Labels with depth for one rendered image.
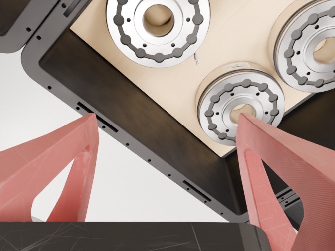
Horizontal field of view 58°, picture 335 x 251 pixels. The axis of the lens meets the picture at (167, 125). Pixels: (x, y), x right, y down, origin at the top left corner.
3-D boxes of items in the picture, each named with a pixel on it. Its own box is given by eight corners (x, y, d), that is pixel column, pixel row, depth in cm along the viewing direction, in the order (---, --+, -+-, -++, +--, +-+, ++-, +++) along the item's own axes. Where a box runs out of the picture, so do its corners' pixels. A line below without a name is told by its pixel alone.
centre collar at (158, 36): (159, 54, 31) (159, 56, 31) (122, 20, 29) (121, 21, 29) (194, 19, 30) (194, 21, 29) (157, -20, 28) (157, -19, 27)
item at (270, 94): (233, 156, 40) (234, 159, 40) (181, 111, 36) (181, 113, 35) (299, 109, 36) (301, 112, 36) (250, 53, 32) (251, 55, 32)
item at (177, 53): (159, 83, 34) (159, 86, 33) (85, 19, 30) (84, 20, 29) (230, 17, 30) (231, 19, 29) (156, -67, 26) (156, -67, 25)
